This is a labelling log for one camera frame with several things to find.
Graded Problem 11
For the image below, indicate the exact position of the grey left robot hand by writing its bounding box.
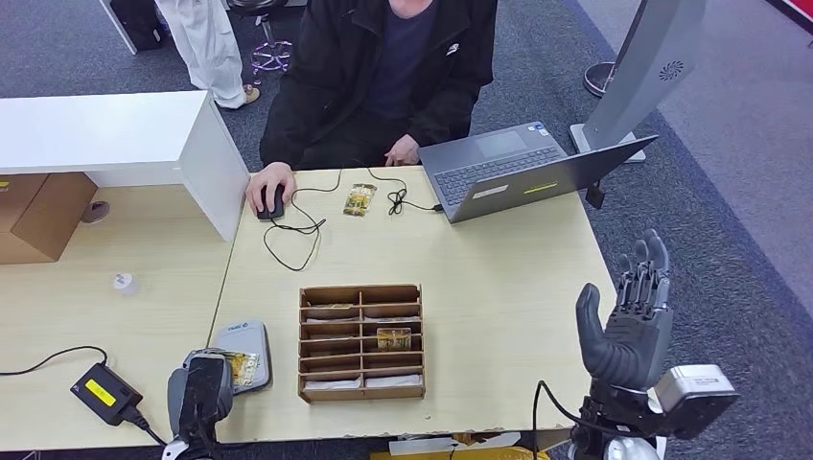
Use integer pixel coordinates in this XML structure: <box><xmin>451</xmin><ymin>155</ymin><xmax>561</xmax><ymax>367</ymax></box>
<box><xmin>166</xmin><ymin>347</ymin><xmax>235</xmax><ymax>439</ymax></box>

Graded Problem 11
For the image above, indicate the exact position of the round metal floor base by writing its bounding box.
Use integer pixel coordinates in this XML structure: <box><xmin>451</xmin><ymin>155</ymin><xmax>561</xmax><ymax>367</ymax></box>
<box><xmin>583</xmin><ymin>61</ymin><xmax>617</xmax><ymax>99</ymax></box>

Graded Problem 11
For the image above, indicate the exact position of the black cabinet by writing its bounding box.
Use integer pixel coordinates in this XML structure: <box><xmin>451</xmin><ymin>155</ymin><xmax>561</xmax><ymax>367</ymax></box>
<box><xmin>98</xmin><ymin>0</ymin><xmax>170</xmax><ymax>56</ymax></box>

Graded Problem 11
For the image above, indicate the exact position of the yellow scenic room key card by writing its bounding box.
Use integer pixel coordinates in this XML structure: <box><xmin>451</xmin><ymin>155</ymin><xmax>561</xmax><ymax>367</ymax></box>
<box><xmin>376</xmin><ymin>327</ymin><xmax>413</xmax><ymax>353</ymax></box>

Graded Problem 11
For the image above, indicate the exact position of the seated person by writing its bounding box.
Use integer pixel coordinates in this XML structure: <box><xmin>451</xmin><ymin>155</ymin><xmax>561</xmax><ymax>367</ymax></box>
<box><xmin>259</xmin><ymin>0</ymin><xmax>499</xmax><ymax>172</ymax></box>

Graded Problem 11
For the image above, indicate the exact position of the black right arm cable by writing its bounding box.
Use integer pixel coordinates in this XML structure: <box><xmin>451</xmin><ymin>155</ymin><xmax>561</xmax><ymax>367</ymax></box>
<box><xmin>532</xmin><ymin>379</ymin><xmax>611</xmax><ymax>460</ymax></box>

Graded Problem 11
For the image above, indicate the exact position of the yellow scenic ID card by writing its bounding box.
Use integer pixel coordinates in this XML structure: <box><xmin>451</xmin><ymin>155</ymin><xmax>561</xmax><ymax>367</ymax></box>
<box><xmin>225</xmin><ymin>351</ymin><xmax>261</xmax><ymax>390</ymax></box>

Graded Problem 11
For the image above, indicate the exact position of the black yellow-label power adapter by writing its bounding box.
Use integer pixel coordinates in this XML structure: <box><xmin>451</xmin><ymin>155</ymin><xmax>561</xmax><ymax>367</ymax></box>
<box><xmin>69</xmin><ymin>362</ymin><xmax>144</xmax><ymax>427</ymax></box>

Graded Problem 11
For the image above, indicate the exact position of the white card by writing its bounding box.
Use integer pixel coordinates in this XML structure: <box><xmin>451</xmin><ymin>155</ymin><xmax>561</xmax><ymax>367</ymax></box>
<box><xmin>364</xmin><ymin>374</ymin><xmax>423</xmax><ymax>389</ymax></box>
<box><xmin>303</xmin><ymin>378</ymin><xmax>363</xmax><ymax>391</ymax></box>

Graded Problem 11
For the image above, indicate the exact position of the white counter partition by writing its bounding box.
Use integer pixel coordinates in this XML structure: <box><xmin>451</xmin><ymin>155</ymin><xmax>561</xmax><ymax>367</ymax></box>
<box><xmin>0</xmin><ymin>89</ymin><xmax>250</xmax><ymax>243</ymax></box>

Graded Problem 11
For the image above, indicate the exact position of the red board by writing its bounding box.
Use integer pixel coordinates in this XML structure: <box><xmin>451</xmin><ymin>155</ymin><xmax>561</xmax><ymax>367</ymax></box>
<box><xmin>765</xmin><ymin>0</ymin><xmax>813</xmax><ymax>36</ymax></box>

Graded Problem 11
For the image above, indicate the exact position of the standing person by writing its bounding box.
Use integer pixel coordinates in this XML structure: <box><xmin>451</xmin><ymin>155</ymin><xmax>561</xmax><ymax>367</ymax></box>
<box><xmin>155</xmin><ymin>0</ymin><xmax>262</xmax><ymax>110</ymax></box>

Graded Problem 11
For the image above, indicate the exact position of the chrome base stool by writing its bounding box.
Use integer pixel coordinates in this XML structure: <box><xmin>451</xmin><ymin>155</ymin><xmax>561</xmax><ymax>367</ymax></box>
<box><xmin>227</xmin><ymin>0</ymin><xmax>294</xmax><ymax>81</ymax></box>

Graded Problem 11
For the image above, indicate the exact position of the white paper strip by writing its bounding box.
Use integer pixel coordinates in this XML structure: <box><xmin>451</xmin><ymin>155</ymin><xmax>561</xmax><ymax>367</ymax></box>
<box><xmin>388</xmin><ymin>431</ymin><xmax>523</xmax><ymax>456</ymax></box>

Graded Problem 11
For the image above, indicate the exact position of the black mouse cable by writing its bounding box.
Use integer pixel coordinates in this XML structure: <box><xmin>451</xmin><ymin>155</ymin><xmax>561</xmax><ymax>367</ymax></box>
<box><xmin>262</xmin><ymin>166</ymin><xmax>446</xmax><ymax>273</ymax></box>

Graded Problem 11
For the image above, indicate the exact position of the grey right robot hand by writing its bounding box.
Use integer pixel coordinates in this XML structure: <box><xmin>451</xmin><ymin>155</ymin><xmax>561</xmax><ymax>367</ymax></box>
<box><xmin>574</xmin><ymin>228</ymin><xmax>675</xmax><ymax>393</ymax></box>

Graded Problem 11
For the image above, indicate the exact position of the small white cap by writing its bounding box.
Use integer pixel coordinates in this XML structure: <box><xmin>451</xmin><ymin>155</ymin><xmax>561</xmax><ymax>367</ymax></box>
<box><xmin>112</xmin><ymin>272</ymin><xmax>141</xmax><ymax>298</ymax></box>

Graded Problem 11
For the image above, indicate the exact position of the yellow box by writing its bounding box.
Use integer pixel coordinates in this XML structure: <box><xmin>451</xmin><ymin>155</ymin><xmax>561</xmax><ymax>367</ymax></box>
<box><xmin>370</xmin><ymin>444</ymin><xmax>550</xmax><ymax>460</ymax></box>

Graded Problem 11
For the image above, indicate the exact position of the black computer mouse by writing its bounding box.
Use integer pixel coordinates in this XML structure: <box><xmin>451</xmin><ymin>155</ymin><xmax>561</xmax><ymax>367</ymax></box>
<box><xmin>255</xmin><ymin>184</ymin><xmax>287</xmax><ymax>221</ymax></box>

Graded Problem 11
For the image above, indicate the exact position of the black adapter output cable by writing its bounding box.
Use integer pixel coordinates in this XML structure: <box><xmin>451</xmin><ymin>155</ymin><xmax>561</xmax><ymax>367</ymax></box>
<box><xmin>129</xmin><ymin>409</ymin><xmax>168</xmax><ymax>447</ymax></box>

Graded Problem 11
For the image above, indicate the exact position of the grey kiosk stand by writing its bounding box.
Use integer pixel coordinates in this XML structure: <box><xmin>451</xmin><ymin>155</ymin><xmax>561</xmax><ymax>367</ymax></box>
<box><xmin>569</xmin><ymin>0</ymin><xmax>708</xmax><ymax>165</ymax></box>

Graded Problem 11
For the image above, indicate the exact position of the grey card reader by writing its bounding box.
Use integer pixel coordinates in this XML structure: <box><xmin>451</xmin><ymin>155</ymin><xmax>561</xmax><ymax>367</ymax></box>
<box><xmin>209</xmin><ymin>319</ymin><xmax>273</xmax><ymax>396</ymax></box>

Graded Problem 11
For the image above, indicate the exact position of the grey laptop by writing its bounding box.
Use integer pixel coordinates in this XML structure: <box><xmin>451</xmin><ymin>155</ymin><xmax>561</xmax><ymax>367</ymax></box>
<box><xmin>417</xmin><ymin>120</ymin><xmax>661</xmax><ymax>224</ymax></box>

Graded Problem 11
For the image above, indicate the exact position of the brown cardboard box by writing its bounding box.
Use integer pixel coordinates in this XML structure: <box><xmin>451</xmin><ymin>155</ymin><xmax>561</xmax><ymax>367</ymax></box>
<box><xmin>0</xmin><ymin>172</ymin><xmax>99</xmax><ymax>266</ymax></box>

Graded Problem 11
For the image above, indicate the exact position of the black adapter mains cable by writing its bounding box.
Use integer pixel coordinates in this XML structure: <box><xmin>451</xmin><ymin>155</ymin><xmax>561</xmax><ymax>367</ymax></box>
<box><xmin>0</xmin><ymin>345</ymin><xmax>109</xmax><ymax>379</ymax></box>

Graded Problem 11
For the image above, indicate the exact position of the wooden card organizer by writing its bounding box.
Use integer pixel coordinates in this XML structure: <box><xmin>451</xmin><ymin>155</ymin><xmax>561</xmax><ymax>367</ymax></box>
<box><xmin>297</xmin><ymin>284</ymin><xmax>427</xmax><ymax>405</ymax></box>

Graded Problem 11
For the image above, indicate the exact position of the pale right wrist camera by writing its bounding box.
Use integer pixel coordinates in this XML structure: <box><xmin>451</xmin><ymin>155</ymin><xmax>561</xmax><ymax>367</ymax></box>
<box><xmin>654</xmin><ymin>364</ymin><xmax>741</xmax><ymax>441</ymax></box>

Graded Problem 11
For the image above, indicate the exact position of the person's left hand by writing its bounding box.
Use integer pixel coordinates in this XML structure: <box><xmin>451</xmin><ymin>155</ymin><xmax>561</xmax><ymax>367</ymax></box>
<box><xmin>384</xmin><ymin>133</ymin><xmax>422</xmax><ymax>168</ymax></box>

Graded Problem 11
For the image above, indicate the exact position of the person's right hand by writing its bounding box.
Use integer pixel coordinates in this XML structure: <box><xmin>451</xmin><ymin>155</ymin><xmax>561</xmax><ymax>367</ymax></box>
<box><xmin>244</xmin><ymin>161</ymin><xmax>298</xmax><ymax>218</ymax></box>

